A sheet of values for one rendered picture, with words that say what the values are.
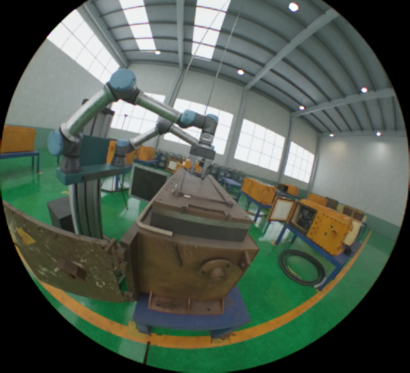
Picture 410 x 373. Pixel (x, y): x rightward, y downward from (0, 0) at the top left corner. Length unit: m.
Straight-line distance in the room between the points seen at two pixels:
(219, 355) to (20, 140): 5.65
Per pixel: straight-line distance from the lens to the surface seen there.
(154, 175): 1.94
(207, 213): 0.54
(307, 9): 7.90
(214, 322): 1.03
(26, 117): 9.07
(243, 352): 1.77
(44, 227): 0.62
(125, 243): 0.51
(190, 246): 0.56
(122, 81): 0.60
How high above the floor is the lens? 1.58
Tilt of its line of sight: 5 degrees down
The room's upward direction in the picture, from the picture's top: 15 degrees clockwise
